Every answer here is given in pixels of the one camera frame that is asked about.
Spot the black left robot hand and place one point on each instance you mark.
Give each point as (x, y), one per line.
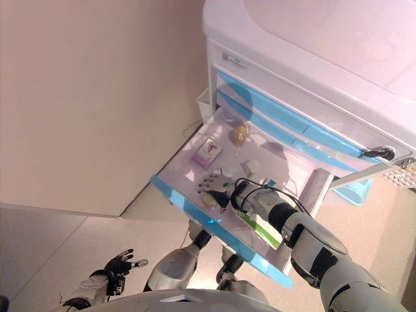
(118, 265)

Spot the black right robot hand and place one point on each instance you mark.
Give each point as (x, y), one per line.
(219, 187)

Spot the clear jar yellow pills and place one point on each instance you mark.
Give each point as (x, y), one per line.
(208, 200)
(240, 135)

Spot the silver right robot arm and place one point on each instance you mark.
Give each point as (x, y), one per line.
(318, 247)

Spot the small white medicine box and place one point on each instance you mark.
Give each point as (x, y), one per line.
(225, 170)
(250, 167)

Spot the pink white medicine box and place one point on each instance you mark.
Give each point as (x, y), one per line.
(208, 152)

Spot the blue white medicine box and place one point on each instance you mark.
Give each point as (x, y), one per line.
(269, 185)

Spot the green white medicine box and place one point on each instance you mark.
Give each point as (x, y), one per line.
(263, 232)

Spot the silver left robot leg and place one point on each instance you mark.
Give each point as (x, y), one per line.
(172, 266)

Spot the grey robot torso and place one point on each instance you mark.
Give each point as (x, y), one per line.
(195, 302)

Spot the cart label sticker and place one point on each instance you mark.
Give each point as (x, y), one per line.
(234, 60)

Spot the light blue waste bin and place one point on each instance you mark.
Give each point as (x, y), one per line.
(352, 193)

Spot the white medical cart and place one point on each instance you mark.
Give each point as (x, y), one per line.
(308, 48)

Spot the black cart lock key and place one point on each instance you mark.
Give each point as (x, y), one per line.
(380, 152)

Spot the white perforated side basket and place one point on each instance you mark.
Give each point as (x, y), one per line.
(401, 175)

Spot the metal side latch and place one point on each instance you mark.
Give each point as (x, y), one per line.
(407, 162)

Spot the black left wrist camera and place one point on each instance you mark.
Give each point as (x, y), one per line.
(119, 285)

